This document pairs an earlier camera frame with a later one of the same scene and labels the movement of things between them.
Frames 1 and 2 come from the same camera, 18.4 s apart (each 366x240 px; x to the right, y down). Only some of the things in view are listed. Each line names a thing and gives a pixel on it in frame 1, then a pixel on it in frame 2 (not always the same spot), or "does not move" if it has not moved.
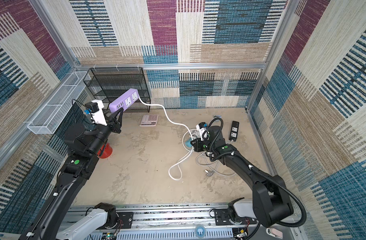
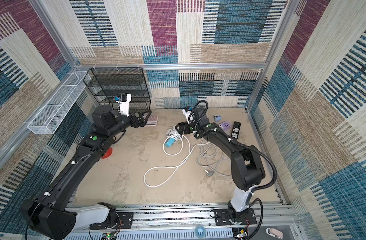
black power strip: [234, 131] does not move
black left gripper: [111, 122] -> [142, 122]
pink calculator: [149, 120] does not move
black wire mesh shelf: [107, 84] does not move
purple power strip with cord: [132, 96] -> [224, 126]
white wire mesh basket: [47, 119] does not move
